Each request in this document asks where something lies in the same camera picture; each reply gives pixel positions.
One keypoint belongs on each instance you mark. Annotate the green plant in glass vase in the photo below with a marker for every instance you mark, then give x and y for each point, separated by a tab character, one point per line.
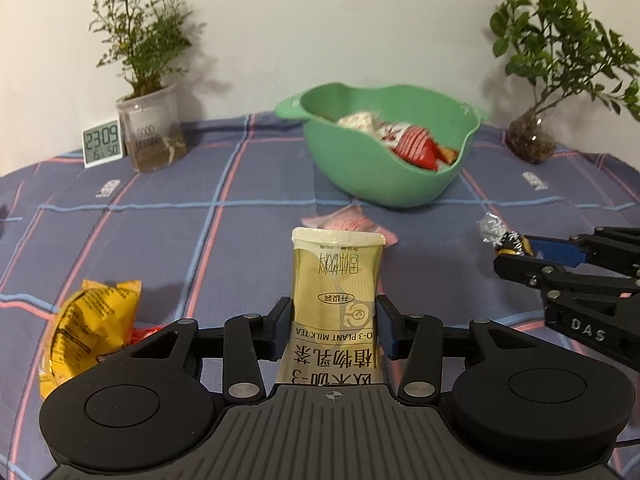
530	142

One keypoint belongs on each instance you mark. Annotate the green plastic bowl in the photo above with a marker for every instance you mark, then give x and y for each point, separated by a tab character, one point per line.
360	170

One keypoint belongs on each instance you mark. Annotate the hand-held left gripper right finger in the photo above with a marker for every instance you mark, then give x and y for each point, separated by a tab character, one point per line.
387	330

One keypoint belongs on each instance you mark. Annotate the yellow snack bag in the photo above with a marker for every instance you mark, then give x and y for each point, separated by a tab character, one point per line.
85	330

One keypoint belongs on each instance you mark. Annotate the beige milk tea packet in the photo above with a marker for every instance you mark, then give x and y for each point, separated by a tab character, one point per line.
335	280

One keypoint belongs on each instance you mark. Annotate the blue plaid tablecloth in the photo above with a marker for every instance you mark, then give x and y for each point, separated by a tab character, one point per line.
225	260

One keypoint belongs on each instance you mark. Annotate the pink candy packet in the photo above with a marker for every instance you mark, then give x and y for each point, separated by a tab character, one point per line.
350	220

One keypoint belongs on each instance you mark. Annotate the red cartoon snack packet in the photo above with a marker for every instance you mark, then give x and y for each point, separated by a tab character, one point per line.
145	334

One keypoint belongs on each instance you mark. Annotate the white digital clock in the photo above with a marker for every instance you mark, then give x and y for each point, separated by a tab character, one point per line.
102	142

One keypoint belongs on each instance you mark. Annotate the red and white snack packet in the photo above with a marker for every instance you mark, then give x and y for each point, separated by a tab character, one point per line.
415	147

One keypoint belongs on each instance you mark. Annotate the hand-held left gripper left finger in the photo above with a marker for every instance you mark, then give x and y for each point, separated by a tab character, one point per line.
282	330

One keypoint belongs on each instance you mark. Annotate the green plant in plastic cup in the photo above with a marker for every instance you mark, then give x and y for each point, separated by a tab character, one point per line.
150	135

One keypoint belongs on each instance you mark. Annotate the gold foil chocolate candy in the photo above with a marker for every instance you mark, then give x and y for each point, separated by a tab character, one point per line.
512	245

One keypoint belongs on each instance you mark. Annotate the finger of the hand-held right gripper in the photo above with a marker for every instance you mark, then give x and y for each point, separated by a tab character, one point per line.
557	250
520	267

